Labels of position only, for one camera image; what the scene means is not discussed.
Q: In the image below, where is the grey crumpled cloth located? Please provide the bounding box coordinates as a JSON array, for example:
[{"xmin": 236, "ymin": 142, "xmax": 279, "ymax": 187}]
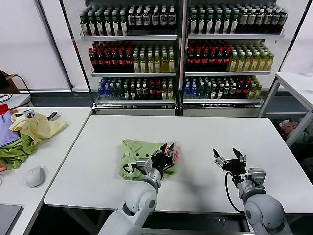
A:
[{"xmin": 301, "ymin": 121, "xmax": 313, "ymax": 144}]

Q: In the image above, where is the white computer mouse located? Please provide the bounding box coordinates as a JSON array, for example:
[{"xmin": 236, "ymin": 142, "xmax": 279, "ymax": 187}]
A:
[{"xmin": 25, "ymin": 166, "xmax": 46, "ymax": 188}]

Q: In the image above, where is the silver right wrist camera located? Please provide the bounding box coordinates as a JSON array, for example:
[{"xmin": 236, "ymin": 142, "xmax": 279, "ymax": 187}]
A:
[{"xmin": 248, "ymin": 167, "xmax": 267, "ymax": 188}]

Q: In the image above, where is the pale yellow shirt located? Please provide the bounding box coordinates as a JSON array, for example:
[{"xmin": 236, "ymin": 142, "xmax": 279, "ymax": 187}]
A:
[{"xmin": 9, "ymin": 113, "xmax": 69, "ymax": 147}]

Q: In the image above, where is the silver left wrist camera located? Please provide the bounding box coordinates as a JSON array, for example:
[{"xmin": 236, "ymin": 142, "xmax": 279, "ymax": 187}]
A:
[{"xmin": 133, "ymin": 158, "xmax": 154, "ymax": 176}]

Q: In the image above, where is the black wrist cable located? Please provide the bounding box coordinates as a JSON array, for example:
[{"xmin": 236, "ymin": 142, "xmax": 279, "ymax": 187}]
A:
[
  {"xmin": 123, "ymin": 163, "xmax": 137, "ymax": 175},
  {"xmin": 224, "ymin": 171, "xmax": 245, "ymax": 213}
]

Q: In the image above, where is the pink crumpled cloth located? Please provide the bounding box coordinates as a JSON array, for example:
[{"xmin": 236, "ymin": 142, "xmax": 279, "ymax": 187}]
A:
[{"xmin": 279, "ymin": 119, "xmax": 301, "ymax": 141}]

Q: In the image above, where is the beige label dark bottle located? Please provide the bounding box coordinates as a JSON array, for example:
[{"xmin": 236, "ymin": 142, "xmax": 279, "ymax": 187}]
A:
[
  {"xmin": 247, "ymin": 10, "xmax": 255, "ymax": 34},
  {"xmin": 239, "ymin": 10, "xmax": 247, "ymax": 34}
]

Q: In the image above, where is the light green polo shirt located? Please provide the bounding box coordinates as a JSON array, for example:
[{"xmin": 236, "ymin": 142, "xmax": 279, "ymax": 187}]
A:
[{"xmin": 118, "ymin": 139, "xmax": 183, "ymax": 182}]

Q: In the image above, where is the crumpled olive green garment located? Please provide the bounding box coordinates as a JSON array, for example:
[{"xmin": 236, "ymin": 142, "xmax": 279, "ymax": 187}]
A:
[{"xmin": 0, "ymin": 134, "xmax": 38, "ymax": 170}]

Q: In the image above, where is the grey label dark bottle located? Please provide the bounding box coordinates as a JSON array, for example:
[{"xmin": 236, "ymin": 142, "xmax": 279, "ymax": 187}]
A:
[
  {"xmin": 256, "ymin": 10, "xmax": 264, "ymax": 34},
  {"xmin": 280, "ymin": 10, "xmax": 288, "ymax": 33},
  {"xmin": 271, "ymin": 10, "xmax": 280, "ymax": 34},
  {"xmin": 264, "ymin": 10, "xmax": 272, "ymax": 34}
]

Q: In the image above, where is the purple garment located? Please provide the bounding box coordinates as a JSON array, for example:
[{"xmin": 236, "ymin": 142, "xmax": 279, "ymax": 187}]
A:
[{"xmin": 0, "ymin": 111, "xmax": 22, "ymax": 148}]

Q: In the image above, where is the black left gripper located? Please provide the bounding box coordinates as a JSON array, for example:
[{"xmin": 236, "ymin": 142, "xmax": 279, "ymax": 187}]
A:
[{"xmin": 151, "ymin": 143, "xmax": 177, "ymax": 175}]

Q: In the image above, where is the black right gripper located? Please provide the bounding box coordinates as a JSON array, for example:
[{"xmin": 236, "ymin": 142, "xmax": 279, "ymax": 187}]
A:
[{"xmin": 213, "ymin": 147, "xmax": 246, "ymax": 176}]

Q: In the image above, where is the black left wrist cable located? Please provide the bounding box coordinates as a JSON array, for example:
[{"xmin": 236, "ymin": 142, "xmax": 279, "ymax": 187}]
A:
[{"xmin": 123, "ymin": 163, "xmax": 137, "ymax": 175}]

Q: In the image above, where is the green cap dark bottle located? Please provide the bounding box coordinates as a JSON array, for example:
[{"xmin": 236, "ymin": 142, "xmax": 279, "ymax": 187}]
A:
[
  {"xmin": 103, "ymin": 11, "xmax": 111, "ymax": 37},
  {"xmin": 223, "ymin": 10, "xmax": 231, "ymax": 35},
  {"xmin": 95, "ymin": 12, "xmax": 103, "ymax": 37},
  {"xmin": 112, "ymin": 11, "xmax": 119, "ymax": 37},
  {"xmin": 198, "ymin": 10, "xmax": 206, "ymax": 35},
  {"xmin": 80, "ymin": 12, "xmax": 89, "ymax": 37},
  {"xmin": 206, "ymin": 10, "xmax": 214, "ymax": 35},
  {"xmin": 214, "ymin": 10, "xmax": 223, "ymax": 35},
  {"xmin": 120, "ymin": 11, "xmax": 128, "ymax": 36},
  {"xmin": 231, "ymin": 10, "xmax": 239, "ymax": 34},
  {"xmin": 190, "ymin": 10, "xmax": 198, "ymax": 35},
  {"xmin": 88, "ymin": 12, "xmax": 96, "ymax": 37}
]

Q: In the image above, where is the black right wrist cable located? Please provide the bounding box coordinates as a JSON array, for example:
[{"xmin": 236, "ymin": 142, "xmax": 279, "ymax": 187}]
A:
[{"xmin": 224, "ymin": 171, "xmax": 245, "ymax": 213}]

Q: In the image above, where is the grey laptop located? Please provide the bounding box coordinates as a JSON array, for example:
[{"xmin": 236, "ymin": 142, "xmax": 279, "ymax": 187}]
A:
[{"xmin": 0, "ymin": 203, "xmax": 24, "ymax": 235}]

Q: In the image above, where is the red cap cola bottle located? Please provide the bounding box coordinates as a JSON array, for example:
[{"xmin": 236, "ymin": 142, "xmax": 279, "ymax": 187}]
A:
[
  {"xmin": 111, "ymin": 48, "xmax": 118, "ymax": 73},
  {"xmin": 187, "ymin": 48, "xmax": 195, "ymax": 71},
  {"xmin": 194, "ymin": 48, "xmax": 202, "ymax": 71},
  {"xmin": 117, "ymin": 48, "xmax": 125, "ymax": 73},
  {"xmin": 96, "ymin": 48, "xmax": 104, "ymax": 73},
  {"xmin": 223, "ymin": 48, "xmax": 231, "ymax": 71},
  {"xmin": 125, "ymin": 48, "xmax": 133, "ymax": 73},
  {"xmin": 89, "ymin": 48, "xmax": 96, "ymax": 73},
  {"xmin": 216, "ymin": 48, "xmax": 224, "ymax": 71},
  {"xmin": 209, "ymin": 48, "xmax": 217, "ymax": 71},
  {"xmin": 201, "ymin": 48, "xmax": 209, "ymax": 71},
  {"xmin": 103, "ymin": 48, "xmax": 111, "ymax": 73}
]

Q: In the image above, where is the brown cardboard box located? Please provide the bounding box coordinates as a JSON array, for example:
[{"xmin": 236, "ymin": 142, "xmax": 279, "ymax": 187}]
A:
[{"xmin": 0, "ymin": 70, "xmax": 20, "ymax": 94}]

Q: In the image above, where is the white metal frame table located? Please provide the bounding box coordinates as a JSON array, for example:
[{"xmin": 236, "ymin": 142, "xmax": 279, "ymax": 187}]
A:
[{"xmin": 258, "ymin": 72, "xmax": 313, "ymax": 147}]

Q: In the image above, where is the black diagonal frame pole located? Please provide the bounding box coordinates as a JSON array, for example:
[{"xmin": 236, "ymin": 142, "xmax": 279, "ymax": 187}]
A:
[{"xmin": 34, "ymin": 0, "xmax": 75, "ymax": 93}]

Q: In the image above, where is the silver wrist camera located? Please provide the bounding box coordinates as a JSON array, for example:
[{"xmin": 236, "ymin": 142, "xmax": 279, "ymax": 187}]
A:
[
  {"xmin": 133, "ymin": 158, "xmax": 154, "ymax": 176},
  {"xmin": 248, "ymin": 167, "xmax": 267, "ymax": 188}
]

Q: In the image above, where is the metal shelf unit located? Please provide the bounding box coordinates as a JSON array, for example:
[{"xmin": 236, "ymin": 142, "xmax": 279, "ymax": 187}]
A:
[
  {"xmin": 60, "ymin": 0, "xmax": 184, "ymax": 117},
  {"xmin": 182, "ymin": 0, "xmax": 313, "ymax": 118}
]

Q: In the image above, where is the thin black cable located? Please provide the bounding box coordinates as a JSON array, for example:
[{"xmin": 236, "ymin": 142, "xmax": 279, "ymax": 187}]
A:
[{"xmin": 13, "ymin": 74, "xmax": 32, "ymax": 95}]

